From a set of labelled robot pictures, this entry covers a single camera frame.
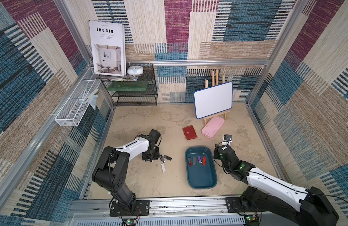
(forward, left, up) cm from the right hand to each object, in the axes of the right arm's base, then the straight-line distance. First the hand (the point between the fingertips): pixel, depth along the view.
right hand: (218, 144), depth 85 cm
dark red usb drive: (-8, +16, -10) cm, 21 cm away
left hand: (-3, +39, -11) cm, 41 cm away
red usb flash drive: (-6, +8, -10) cm, 14 cm away
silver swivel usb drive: (-4, +34, -11) cm, 36 cm away
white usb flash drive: (-10, +33, -11) cm, 36 cm away
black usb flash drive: (-3, +31, -11) cm, 33 cm away
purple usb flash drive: (-5, +11, -10) cm, 15 cm away
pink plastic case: (+17, 0, -9) cm, 20 cm away
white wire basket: (+4, +77, +24) cm, 80 cm away
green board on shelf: (+38, +58, +14) cm, 71 cm away
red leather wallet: (+16, +15, -11) cm, 24 cm away
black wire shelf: (+47, +48, -5) cm, 67 cm away
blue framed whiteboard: (+27, 0, +10) cm, 29 cm away
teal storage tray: (-10, +10, -10) cm, 18 cm away
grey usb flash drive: (-5, +14, -10) cm, 18 cm away
